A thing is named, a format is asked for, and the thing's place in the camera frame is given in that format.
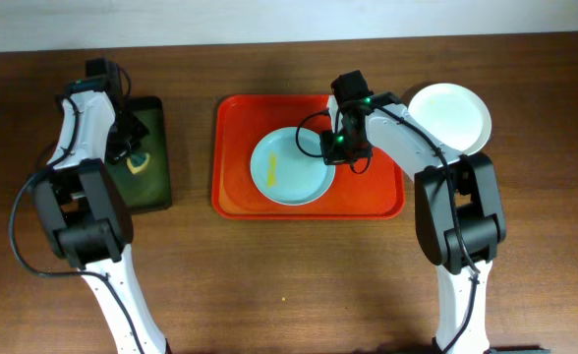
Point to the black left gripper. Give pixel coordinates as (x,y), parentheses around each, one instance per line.
(128,143)

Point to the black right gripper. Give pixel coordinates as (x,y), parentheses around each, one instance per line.
(331,157)

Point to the yellow green sponge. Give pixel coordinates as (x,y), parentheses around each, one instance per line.
(138,162)

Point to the light blue plate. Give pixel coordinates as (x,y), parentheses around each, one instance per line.
(285,169)

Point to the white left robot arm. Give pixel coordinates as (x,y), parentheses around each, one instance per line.
(82,212)

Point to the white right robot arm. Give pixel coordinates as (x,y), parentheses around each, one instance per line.
(458,213)

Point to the dark green tray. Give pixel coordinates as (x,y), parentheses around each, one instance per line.
(150,189)

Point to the red plastic tray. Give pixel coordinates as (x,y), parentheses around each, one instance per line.
(242,120)

